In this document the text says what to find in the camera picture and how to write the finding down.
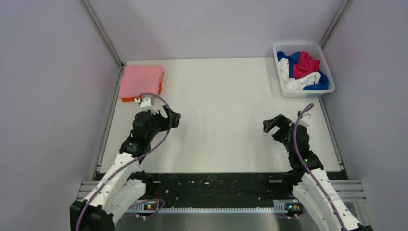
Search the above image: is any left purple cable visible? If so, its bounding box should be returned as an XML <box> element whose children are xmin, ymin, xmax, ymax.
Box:
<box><xmin>74</xmin><ymin>92</ymin><xmax>173</xmax><ymax>231</ymax></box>

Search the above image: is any folded pink t shirt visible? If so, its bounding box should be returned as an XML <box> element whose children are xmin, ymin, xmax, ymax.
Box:
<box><xmin>118</xmin><ymin>65</ymin><xmax>164</xmax><ymax>102</ymax></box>

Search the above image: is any white t shirt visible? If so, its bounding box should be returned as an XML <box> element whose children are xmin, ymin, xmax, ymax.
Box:
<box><xmin>278</xmin><ymin>58</ymin><xmax>321</xmax><ymax>90</ymax></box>

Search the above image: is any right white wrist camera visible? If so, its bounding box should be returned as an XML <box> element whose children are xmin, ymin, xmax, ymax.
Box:
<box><xmin>298</xmin><ymin>111</ymin><xmax>312</xmax><ymax>128</ymax></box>

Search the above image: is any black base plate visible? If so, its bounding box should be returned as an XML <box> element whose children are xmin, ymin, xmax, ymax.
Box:
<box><xmin>128</xmin><ymin>172</ymin><xmax>294</xmax><ymax>209</ymax></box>

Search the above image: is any white plastic basket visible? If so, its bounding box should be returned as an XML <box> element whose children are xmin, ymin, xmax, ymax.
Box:
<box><xmin>273</xmin><ymin>41</ymin><xmax>335</xmax><ymax>98</ymax></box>

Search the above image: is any magenta t shirt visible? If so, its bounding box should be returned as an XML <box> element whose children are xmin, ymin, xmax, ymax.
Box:
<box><xmin>291</xmin><ymin>51</ymin><xmax>320</xmax><ymax>79</ymax></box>

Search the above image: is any folded orange t shirt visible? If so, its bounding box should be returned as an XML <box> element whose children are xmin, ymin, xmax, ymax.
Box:
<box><xmin>121</xmin><ymin>82</ymin><xmax>162</xmax><ymax>102</ymax></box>

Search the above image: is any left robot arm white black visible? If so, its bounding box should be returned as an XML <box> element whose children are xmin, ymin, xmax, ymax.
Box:
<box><xmin>69</xmin><ymin>105</ymin><xmax>181</xmax><ymax>231</ymax></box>

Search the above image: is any blue t shirt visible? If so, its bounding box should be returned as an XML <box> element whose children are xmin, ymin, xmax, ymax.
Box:
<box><xmin>277</xmin><ymin>51</ymin><xmax>329</xmax><ymax>90</ymax></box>

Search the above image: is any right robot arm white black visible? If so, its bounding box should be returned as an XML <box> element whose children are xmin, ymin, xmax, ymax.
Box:
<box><xmin>263</xmin><ymin>114</ymin><xmax>373</xmax><ymax>231</ymax></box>

